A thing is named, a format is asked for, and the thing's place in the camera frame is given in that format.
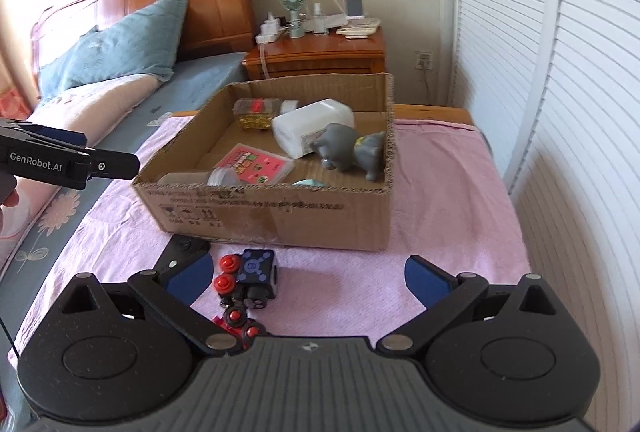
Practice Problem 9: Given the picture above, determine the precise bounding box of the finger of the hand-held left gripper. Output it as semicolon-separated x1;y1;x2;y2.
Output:
86;150;140;181

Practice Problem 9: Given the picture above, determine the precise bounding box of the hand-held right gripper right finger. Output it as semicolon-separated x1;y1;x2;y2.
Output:
375;255;563;358

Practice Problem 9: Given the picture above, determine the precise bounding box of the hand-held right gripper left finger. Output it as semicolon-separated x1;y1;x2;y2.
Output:
57;252;246;358

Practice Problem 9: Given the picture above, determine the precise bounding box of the red toy train car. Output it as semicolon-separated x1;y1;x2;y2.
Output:
212;306;266;353

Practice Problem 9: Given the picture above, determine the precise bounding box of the dark blue toy train car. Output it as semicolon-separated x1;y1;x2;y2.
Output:
214;249;277;310

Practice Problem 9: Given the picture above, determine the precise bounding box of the clear plastic jar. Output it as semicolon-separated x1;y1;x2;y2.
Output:
157;167;241;188

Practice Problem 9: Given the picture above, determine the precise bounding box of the brown cardboard box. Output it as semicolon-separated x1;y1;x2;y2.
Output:
131;72;396;252

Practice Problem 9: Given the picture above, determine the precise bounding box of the red card case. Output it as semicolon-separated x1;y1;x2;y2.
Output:
218;143;294;185

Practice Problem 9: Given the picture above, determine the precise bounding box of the gold capsule bottle silver cap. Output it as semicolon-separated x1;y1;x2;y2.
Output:
232;98;301;131

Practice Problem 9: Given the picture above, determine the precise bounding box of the grey toy animal figure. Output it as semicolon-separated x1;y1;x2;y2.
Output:
309;123;387;182

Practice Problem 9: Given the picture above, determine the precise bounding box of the white plastic container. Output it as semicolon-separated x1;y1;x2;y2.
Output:
271;98;356;159

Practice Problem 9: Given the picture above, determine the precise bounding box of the person's left hand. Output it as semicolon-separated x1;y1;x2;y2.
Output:
0;172;22;241

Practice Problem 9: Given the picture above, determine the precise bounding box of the black flat device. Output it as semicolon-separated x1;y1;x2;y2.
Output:
154;235;212;274

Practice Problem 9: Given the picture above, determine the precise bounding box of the pink towel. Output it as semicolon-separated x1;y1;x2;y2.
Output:
7;109;533;363

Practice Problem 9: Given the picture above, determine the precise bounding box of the blue pillow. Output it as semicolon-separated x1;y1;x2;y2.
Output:
37;0;190;100

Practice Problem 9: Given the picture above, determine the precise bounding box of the blue floral bed sheet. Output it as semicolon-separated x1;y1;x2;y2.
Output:
0;52;248;285

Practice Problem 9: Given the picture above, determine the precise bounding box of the white louvered closet door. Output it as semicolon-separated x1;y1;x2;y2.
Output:
505;0;640;432
447;0;566;178

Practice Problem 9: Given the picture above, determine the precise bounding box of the white power strip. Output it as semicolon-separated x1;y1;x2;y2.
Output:
256;25;291;44

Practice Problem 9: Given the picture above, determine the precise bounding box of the wooden nightstand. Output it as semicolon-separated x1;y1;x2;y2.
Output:
242;25;388;80

